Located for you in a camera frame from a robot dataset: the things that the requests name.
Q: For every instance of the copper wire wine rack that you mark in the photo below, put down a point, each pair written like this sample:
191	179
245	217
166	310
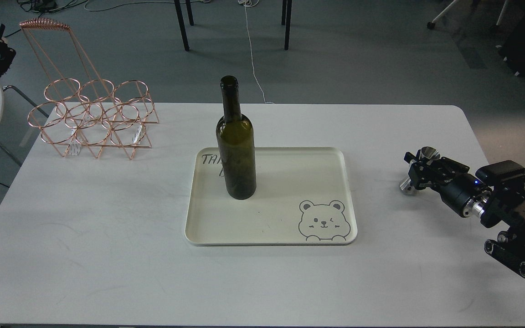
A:
89	112

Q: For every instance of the steel double jigger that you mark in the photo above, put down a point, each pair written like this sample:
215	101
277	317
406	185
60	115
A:
417	178

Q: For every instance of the dark green wine bottle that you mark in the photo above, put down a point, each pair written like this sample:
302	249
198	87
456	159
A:
235	141

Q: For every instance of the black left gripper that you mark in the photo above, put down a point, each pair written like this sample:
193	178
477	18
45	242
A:
458	189

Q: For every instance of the cream bear serving tray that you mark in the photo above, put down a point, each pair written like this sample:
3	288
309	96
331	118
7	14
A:
302	198

